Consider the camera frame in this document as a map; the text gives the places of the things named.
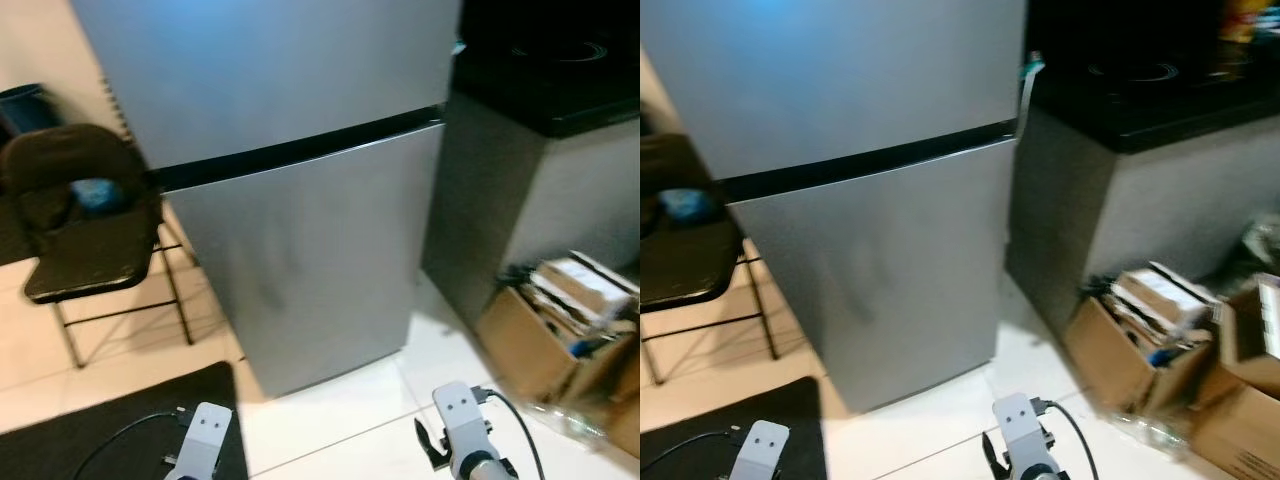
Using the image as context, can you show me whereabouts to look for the silver two-door fridge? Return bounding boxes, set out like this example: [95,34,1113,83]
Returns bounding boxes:
[68,0,463,399]
[640,0,1031,414]

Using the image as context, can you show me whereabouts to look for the small cardboard box with papers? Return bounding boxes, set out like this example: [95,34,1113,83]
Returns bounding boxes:
[474,250,641,407]
[1062,262,1229,417]

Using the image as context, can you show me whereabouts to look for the clear plastic bottle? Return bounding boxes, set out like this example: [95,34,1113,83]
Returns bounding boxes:
[1108,410,1193,463]
[524,400,613,447]

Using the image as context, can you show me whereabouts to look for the grey cabinet with black countertop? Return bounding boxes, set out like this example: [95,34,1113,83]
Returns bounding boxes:
[421,0,641,331]
[1004,0,1280,333]

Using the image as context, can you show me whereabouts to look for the black floor mat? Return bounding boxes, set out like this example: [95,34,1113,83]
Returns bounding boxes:
[640,377,830,480]
[0,362,250,480]

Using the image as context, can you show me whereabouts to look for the black folding chair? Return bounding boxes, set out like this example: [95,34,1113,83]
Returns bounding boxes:
[640,132,781,387]
[0,124,197,369]

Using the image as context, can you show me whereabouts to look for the blue bundle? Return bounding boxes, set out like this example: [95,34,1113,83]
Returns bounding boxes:
[660,188,714,224]
[72,178,124,217]

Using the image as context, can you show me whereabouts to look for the teal grey hanging cloth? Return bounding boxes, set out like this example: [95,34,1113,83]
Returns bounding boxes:
[1018,52,1047,137]

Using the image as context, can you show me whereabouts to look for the yellow snack packet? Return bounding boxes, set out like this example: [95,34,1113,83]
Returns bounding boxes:
[1218,0,1267,44]

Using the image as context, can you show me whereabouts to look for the dark blue bin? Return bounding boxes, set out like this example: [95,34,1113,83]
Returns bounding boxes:
[0,84,47,137]

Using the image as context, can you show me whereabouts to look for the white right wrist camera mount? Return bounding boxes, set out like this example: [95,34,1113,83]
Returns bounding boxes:
[992,392,1050,473]
[432,381,494,471]

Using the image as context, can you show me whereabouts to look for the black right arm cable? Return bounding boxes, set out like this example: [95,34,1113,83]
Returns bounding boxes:
[478,387,547,480]
[1040,398,1101,480]

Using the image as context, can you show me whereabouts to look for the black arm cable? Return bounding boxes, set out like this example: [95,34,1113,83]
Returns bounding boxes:
[1040,398,1101,480]
[478,387,547,480]
[645,430,743,476]
[70,411,187,480]

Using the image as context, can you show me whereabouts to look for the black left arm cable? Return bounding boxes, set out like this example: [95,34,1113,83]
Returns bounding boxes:
[70,411,187,480]
[645,430,743,476]

